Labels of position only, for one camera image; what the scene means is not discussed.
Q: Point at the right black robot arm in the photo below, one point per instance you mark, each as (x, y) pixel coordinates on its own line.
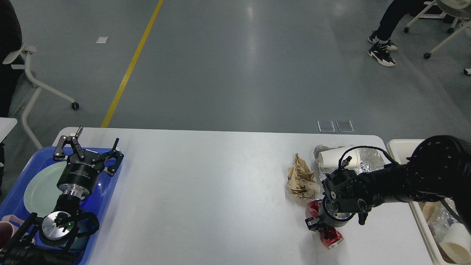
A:
(438, 168)

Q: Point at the pink home mug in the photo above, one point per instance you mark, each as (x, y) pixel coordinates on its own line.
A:
(8, 226)

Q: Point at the person in dark trousers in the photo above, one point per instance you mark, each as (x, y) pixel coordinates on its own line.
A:
(382, 45)

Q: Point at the lying white paper cup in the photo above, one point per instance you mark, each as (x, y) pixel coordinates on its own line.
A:
(331, 158)

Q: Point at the light green plate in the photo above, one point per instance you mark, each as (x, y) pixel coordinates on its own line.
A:
(42, 193)

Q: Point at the small crumpled foil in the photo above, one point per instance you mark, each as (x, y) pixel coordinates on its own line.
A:
(370, 160)

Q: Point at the dark teal home mug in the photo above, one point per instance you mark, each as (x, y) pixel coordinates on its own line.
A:
(87, 225)

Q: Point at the white side table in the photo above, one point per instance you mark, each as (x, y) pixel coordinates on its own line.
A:
(6, 126)

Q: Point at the brown paper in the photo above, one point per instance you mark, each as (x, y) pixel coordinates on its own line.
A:
(301, 181)

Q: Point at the white chair frame left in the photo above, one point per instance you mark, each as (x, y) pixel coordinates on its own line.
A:
(21, 60)

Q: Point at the white paper cup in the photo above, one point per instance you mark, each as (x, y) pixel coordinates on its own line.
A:
(331, 158)
(456, 244)

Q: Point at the red snack wrapper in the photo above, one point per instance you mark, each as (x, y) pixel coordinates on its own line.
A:
(313, 209)

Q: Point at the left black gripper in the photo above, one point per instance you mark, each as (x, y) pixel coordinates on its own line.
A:
(82, 169)

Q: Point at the aluminium foil sheet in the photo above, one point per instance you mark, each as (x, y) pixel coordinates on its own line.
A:
(443, 219)

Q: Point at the large brown paper bag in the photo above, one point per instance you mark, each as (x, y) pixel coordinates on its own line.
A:
(428, 209)

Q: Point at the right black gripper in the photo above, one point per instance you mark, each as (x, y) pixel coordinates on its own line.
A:
(328, 217)

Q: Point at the blue plastic tray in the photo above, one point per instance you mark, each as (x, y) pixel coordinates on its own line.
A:
(96, 203)

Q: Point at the seated person in black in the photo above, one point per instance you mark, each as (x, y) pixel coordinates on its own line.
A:
(10, 41)

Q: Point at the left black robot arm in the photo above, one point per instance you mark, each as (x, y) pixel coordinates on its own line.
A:
(53, 212)

